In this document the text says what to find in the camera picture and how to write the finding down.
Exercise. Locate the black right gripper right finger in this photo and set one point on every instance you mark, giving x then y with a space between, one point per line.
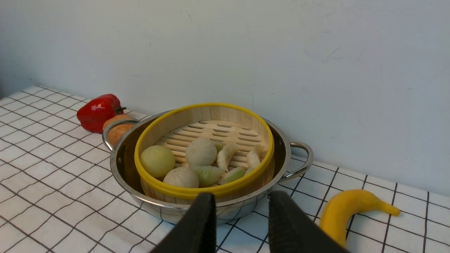
290 230

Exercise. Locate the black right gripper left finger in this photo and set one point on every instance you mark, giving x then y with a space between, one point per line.
195 232

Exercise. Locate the yellow rimmed bamboo steamer basket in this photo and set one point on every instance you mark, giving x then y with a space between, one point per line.
222 124

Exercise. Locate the stainless steel pot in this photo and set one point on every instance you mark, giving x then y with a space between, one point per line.
125 173

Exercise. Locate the yellow banana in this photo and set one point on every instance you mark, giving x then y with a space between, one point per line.
340 208

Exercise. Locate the white round bun front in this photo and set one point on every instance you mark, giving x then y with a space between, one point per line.
182 177

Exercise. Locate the white round bun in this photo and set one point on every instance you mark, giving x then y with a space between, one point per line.
201 152
182 177

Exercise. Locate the green dumpling front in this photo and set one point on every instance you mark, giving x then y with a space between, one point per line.
207 175

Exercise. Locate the green dumpling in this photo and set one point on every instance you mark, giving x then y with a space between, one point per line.
232 175
207 175

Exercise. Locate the green dumpling right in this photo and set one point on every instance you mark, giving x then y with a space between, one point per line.
232 175

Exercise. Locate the white round bun back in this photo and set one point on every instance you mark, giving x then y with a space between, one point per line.
201 152

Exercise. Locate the white dumpling centre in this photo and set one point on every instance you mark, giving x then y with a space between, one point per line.
225 155

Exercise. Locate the white dumpling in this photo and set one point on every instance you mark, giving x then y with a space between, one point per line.
253 157
225 155

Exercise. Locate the white dumpling right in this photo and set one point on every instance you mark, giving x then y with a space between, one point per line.
253 157

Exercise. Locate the yellowish round bun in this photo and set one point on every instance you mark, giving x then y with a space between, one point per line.
157 160

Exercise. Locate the brown potato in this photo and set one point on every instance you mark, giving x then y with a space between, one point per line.
115 133

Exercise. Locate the red bell pepper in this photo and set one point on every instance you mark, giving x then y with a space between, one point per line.
95 113

